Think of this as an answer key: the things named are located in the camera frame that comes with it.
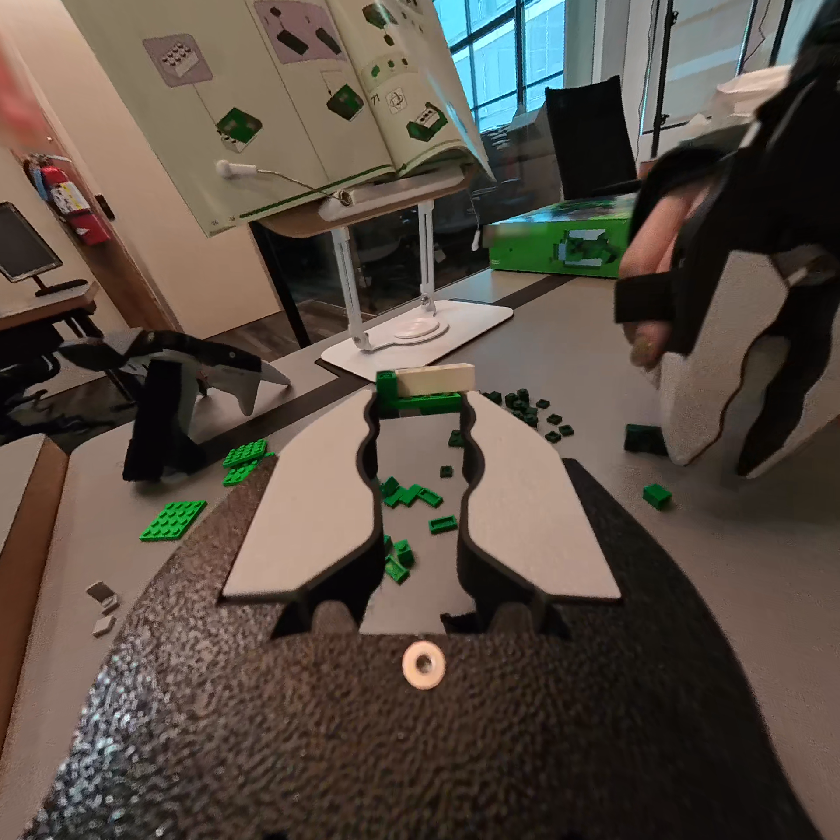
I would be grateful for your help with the small dark green lego assembly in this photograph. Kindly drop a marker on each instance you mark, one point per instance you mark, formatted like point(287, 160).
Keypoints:
point(644, 439)

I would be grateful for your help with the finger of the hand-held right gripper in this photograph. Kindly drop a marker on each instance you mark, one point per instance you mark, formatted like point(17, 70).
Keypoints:
point(709, 354)
point(823, 394)

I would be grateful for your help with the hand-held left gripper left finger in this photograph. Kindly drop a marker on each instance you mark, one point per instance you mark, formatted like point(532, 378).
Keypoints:
point(308, 512)

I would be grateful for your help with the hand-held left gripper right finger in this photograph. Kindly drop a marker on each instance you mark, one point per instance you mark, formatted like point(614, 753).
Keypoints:
point(531, 518)

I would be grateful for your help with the pile of dark green lego pieces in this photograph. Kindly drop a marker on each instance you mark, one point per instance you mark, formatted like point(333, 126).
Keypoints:
point(525, 407)

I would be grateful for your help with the tablet on stand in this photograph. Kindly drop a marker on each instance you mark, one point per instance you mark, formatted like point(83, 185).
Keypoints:
point(23, 243)

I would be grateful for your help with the lego instruction booklet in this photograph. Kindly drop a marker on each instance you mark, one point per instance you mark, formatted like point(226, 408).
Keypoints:
point(295, 85)

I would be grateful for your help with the red fire extinguisher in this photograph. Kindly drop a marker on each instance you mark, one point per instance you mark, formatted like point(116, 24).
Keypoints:
point(69, 197)

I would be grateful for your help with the wooden side desk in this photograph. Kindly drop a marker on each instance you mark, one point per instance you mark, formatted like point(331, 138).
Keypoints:
point(46, 305)

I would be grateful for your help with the dark swivel chair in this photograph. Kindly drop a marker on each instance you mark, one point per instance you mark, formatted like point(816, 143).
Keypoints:
point(26, 380)

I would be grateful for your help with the white book stand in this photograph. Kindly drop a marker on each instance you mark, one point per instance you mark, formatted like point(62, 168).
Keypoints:
point(394, 315)

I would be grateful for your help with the green lego box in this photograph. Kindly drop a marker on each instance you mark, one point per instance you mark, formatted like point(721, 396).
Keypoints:
point(564, 239)

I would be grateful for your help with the large bright green lego plate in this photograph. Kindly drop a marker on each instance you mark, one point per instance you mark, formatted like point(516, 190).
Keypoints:
point(172, 522)

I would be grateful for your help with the green and white lego assembly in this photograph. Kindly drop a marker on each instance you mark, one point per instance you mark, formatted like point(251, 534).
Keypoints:
point(433, 379)

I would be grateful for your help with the black light stand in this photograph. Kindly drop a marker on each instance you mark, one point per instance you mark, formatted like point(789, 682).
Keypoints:
point(661, 79)

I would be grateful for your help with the group of small grey lego pieces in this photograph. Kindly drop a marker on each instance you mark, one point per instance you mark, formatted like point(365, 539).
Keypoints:
point(103, 600)

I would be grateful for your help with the bright green lego brick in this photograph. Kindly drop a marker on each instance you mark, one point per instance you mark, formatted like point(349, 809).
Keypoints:
point(657, 497)

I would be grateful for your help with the black office chair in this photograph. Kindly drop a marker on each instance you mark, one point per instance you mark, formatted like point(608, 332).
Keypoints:
point(587, 141)

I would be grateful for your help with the pile of bright green lego pieces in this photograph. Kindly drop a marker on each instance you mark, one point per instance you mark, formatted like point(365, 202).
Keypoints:
point(407, 495)

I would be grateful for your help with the person's right hand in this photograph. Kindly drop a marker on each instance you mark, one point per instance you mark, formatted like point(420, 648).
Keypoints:
point(646, 249)

